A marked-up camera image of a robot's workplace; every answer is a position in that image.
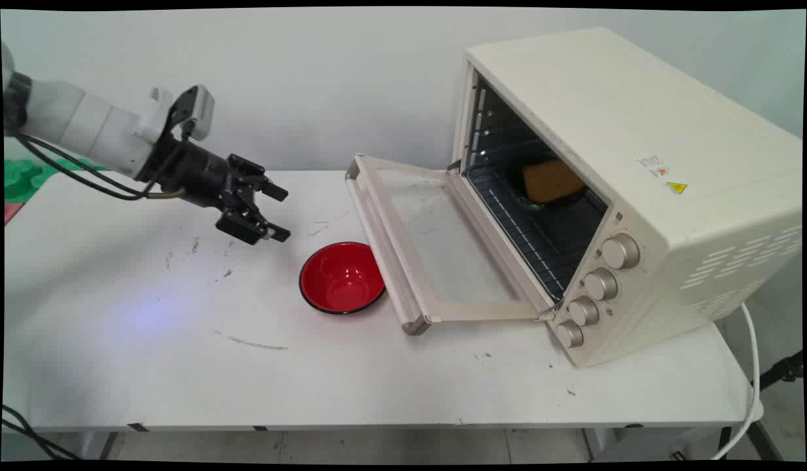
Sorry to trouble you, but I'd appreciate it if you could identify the beige oven knob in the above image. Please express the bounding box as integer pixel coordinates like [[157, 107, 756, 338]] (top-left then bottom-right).
[[583, 268, 619, 302], [601, 234, 641, 270], [555, 320, 585, 349], [568, 296, 601, 327]]

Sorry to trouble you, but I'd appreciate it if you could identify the cream toaster oven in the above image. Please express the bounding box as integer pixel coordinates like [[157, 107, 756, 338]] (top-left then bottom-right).
[[450, 26, 804, 368]]

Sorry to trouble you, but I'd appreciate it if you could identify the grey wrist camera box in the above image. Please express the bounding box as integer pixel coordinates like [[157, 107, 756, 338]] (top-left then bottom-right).
[[169, 85, 215, 142]]

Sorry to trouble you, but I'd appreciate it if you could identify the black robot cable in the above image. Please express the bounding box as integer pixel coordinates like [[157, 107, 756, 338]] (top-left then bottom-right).
[[12, 131, 188, 201]]

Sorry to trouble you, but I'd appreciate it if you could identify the black tripod leg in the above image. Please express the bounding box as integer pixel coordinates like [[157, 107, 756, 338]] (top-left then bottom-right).
[[751, 350, 804, 393]]

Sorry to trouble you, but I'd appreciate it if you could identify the black floor cable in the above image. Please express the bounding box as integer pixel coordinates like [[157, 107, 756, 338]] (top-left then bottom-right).
[[2, 404, 83, 461]]

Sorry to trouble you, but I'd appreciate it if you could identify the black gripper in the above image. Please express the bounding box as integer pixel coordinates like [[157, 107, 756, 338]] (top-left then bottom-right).
[[154, 133, 291, 246]]

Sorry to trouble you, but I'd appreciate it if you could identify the cream glass oven door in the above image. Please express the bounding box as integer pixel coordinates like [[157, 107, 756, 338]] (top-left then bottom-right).
[[345, 154, 556, 336]]

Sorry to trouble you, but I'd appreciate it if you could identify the dark round plate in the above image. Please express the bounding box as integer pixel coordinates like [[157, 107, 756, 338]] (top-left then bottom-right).
[[508, 160, 587, 211]]

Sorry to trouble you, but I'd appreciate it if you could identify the black wire oven rack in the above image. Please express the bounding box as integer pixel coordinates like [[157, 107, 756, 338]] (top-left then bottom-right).
[[465, 164, 607, 302]]

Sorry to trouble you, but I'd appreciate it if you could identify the bread slice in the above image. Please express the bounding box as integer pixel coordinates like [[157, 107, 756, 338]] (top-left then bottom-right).
[[522, 158, 586, 204]]

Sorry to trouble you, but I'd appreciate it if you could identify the red bowl with black rim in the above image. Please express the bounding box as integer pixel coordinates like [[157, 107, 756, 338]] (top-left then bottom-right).
[[298, 241, 387, 315]]

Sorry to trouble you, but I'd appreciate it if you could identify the green foam mat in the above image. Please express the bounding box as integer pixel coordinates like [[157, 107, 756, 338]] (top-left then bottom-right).
[[4, 157, 109, 203]]

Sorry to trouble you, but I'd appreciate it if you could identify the white power cord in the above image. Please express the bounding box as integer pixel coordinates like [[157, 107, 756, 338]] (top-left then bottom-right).
[[709, 302, 762, 461]]

